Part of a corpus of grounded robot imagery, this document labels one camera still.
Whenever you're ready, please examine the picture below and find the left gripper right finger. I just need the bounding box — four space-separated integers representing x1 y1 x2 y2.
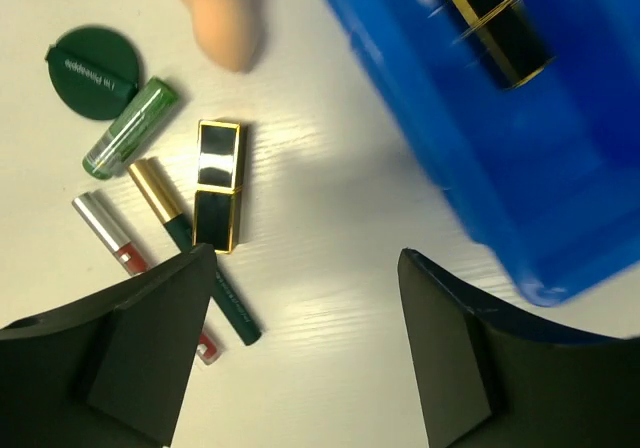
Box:
397 248 639 447

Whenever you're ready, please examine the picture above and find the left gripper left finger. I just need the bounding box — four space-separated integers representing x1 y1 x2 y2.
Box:
1 245 217 447

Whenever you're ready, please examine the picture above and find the black gold lipstick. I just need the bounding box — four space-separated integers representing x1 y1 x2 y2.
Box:
193 120 247 254
437 0 554 90

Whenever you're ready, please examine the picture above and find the beige makeup sponge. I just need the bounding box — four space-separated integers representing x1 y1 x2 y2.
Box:
181 0 265 73

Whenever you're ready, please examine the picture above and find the green gold mascara pen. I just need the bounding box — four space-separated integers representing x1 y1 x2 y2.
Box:
127 158 263 347

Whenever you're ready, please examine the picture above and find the red lip gloss tube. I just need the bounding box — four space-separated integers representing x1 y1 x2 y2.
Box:
71 191 225 367

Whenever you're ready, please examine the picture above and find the blue plastic divided bin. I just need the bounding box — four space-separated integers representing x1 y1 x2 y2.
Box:
326 0 639 306

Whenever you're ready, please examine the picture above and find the green clear lipstick tube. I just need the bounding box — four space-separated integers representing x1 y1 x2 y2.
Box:
82 77 179 180

